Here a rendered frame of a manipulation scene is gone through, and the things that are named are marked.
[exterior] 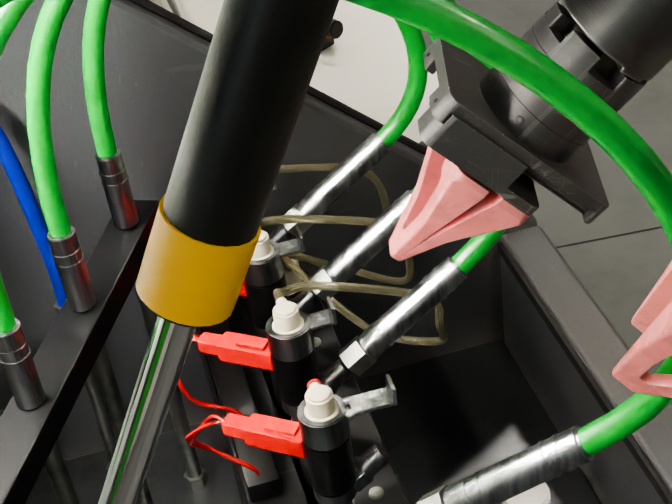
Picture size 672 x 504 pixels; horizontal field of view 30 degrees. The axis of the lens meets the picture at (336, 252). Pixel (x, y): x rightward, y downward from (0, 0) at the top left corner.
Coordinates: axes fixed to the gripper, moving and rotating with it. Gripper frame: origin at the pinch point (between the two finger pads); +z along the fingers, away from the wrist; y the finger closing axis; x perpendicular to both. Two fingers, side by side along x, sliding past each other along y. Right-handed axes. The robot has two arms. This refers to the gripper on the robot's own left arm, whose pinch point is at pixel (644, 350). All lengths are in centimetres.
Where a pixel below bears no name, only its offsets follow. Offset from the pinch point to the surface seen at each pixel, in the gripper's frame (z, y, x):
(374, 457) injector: 22.2, 1.2, -0.5
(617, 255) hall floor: 140, -126, 76
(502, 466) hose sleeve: 8.2, 4.5, 0.0
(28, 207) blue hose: 41.4, -8.2, -24.6
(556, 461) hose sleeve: 5.5, 4.1, 1.1
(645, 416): 1.1, 2.0, 1.9
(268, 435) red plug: 24.2, 3.1, -6.2
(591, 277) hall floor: 140, -118, 72
